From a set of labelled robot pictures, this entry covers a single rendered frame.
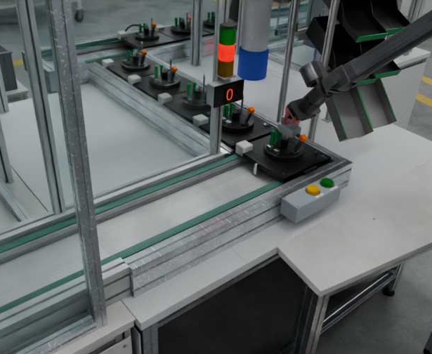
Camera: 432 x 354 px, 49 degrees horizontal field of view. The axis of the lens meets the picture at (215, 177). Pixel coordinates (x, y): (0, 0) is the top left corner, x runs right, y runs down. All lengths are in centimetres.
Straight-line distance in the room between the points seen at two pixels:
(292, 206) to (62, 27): 90
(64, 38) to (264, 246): 88
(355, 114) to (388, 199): 34
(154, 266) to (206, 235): 17
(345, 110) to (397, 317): 116
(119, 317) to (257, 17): 168
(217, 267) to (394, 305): 143
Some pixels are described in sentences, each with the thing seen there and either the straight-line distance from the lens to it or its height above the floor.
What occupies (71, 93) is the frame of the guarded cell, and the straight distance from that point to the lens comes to 88.
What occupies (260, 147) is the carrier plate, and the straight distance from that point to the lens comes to 173.
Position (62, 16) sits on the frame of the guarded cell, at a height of 160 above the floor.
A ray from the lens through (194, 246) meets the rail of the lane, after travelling 134.
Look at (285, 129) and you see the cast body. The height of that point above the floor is 107.
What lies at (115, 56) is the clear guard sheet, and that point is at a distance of 133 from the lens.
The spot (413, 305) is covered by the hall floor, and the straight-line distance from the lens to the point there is 268.
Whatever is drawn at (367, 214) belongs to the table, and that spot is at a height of 86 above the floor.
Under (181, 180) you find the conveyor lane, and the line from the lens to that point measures 156.
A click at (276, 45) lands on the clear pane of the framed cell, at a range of 286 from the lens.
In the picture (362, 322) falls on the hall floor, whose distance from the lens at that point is 251.
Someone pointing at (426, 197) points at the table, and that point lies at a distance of 186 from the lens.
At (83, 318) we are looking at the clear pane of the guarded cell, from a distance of 122.
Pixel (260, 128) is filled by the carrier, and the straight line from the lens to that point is 185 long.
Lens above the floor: 182
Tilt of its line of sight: 33 degrees down
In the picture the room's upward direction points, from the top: 3 degrees clockwise
